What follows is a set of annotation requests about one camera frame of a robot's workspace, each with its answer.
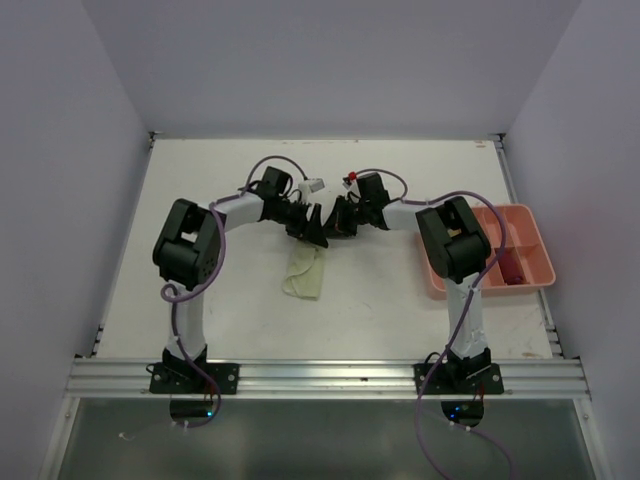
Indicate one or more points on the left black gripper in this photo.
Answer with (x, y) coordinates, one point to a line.
(308, 230)

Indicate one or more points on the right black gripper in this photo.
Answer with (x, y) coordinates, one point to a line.
(337, 223)

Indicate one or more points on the pale green underwear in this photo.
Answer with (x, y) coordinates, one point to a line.
(305, 272)

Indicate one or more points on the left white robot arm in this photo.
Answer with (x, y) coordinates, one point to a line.
(191, 249)

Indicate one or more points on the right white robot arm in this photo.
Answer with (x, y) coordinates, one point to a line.
(457, 250)

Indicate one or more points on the dark red rolled underwear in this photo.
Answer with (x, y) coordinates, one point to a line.
(510, 269)

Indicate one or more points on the pink divided tray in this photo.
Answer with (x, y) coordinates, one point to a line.
(523, 239)

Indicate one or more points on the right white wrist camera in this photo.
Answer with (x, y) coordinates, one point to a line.
(350, 182)

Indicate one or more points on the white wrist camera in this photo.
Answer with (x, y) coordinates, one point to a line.
(310, 186)
(350, 182)

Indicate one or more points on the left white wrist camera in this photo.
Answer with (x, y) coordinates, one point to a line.
(310, 186)

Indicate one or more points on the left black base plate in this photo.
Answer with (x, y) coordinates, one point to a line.
(166, 381)

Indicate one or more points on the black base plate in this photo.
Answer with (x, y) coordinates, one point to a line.
(166, 381)
(455, 376)

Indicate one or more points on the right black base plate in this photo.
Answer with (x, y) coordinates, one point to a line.
(455, 376)

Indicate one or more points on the aluminium mounting rail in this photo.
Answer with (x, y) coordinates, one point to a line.
(546, 379)

